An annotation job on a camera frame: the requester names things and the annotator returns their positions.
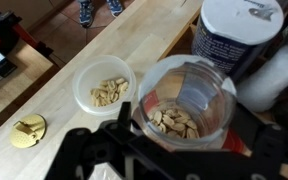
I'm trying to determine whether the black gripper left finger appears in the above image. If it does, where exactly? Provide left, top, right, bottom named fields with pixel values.
left=45, top=102, right=151, bottom=180

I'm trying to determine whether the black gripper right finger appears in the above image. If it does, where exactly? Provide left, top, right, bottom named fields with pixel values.
left=233, top=103, right=288, bottom=180

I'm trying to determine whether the labeled clear plastic bottle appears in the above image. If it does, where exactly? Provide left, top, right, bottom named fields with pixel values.
left=132, top=55, right=244, bottom=153

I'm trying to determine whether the gold perforated sink strainer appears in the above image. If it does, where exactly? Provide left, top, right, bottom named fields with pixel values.
left=9, top=114, right=47, bottom=148

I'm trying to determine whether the dark blue salt canister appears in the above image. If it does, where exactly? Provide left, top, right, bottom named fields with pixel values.
left=191, top=0, right=284, bottom=76

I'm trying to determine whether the wooden spice tray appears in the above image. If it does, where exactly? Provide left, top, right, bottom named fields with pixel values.
left=160, top=10, right=200, bottom=59

